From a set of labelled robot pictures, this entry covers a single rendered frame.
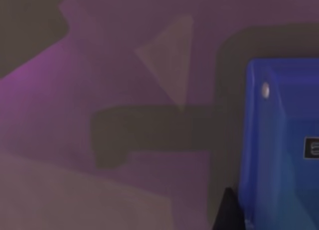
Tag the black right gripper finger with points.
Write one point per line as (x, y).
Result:
(228, 212)

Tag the purple mat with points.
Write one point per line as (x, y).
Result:
(74, 115)

